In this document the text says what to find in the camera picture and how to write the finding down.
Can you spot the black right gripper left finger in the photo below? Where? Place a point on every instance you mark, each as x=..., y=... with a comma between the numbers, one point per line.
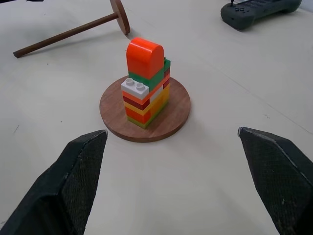
x=61, y=186

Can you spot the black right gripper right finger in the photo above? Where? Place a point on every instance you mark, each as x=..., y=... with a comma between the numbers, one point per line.
x=276, y=176

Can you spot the wooden stick with disc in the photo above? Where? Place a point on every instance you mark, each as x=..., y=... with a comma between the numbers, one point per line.
x=73, y=30

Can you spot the round wooden base disc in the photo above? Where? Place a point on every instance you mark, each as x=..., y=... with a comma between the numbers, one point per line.
x=168, y=117

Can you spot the colourful building block tower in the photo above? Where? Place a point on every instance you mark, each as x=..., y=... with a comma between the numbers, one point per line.
x=146, y=83

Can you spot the dark grey handheld controller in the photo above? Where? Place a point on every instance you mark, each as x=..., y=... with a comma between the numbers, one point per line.
x=254, y=12

